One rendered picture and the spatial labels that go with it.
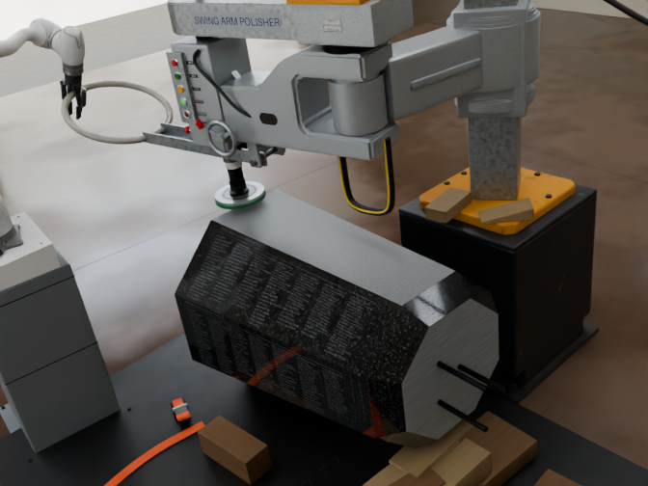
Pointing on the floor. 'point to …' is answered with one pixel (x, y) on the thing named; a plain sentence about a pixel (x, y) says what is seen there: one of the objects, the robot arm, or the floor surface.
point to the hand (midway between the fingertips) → (74, 110)
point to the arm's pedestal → (51, 360)
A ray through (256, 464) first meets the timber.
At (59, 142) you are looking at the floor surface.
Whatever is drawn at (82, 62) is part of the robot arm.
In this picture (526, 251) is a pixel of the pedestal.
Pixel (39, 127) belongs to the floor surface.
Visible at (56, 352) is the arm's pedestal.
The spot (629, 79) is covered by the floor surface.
